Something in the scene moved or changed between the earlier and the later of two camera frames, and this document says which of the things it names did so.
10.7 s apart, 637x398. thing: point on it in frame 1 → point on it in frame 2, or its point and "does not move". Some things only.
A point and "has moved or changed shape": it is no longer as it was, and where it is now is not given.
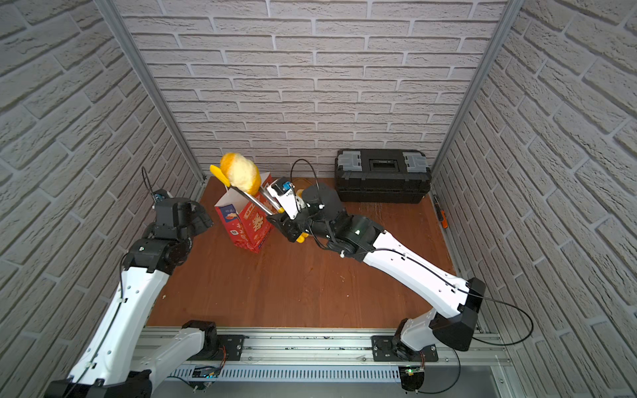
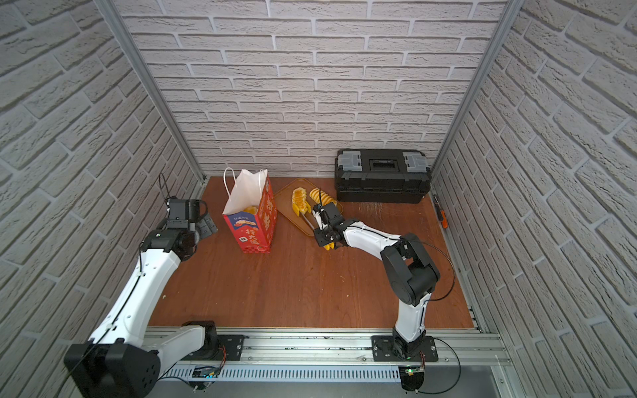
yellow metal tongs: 220,175 has moved or changed shape
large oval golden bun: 240,172 → 251,209
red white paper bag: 248,223 does not move
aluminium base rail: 342,354 does not move
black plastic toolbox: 382,176 does not move
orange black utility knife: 440,213 does not move
